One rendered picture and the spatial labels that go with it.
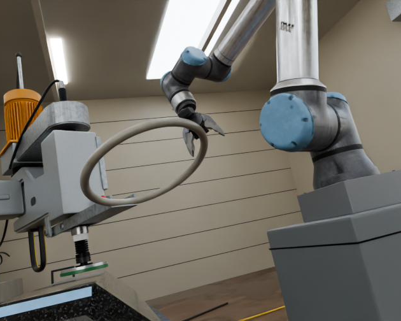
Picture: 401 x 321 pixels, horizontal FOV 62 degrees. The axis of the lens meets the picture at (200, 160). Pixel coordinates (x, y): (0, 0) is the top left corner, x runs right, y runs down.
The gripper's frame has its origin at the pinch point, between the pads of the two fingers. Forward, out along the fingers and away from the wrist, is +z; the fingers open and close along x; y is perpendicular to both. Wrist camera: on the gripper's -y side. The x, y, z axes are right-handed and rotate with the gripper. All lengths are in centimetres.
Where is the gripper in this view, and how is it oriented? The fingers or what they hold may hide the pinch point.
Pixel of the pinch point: (207, 144)
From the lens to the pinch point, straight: 117.2
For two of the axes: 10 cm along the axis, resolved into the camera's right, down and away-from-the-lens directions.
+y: 3.6, 3.3, 8.7
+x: -8.2, 5.5, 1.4
